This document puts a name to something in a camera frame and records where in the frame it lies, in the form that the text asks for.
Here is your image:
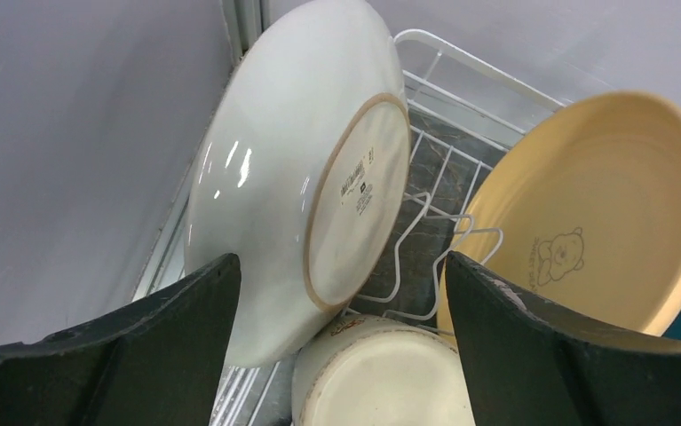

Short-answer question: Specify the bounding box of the red plate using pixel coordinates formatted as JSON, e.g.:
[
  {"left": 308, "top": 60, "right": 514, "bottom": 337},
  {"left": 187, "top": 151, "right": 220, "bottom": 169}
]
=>
[{"left": 184, "top": 1, "right": 411, "bottom": 367}]

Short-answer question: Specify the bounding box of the white wire dish rack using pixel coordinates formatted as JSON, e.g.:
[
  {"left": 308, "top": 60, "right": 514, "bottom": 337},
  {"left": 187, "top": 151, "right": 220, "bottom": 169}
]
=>
[{"left": 133, "top": 28, "right": 568, "bottom": 425}]

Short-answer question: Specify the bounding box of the green interior mug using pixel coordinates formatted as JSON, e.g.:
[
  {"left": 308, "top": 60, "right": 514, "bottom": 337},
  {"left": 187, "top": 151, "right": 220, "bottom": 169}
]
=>
[{"left": 291, "top": 314, "right": 475, "bottom": 425}]

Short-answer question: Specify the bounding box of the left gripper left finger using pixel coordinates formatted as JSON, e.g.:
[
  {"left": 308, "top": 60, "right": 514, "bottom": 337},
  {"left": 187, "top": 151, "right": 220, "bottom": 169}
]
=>
[{"left": 0, "top": 254, "right": 242, "bottom": 425}]

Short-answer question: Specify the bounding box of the orange plate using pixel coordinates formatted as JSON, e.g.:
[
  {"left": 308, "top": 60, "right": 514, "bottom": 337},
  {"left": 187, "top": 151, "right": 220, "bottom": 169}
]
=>
[{"left": 452, "top": 91, "right": 681, "bottom": 336}]

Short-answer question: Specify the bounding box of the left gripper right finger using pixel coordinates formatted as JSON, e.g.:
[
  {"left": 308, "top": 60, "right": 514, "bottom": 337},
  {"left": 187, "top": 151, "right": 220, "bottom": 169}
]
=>
[{"left": 444, "top": 252, "right": 681, "bottom": 425}]

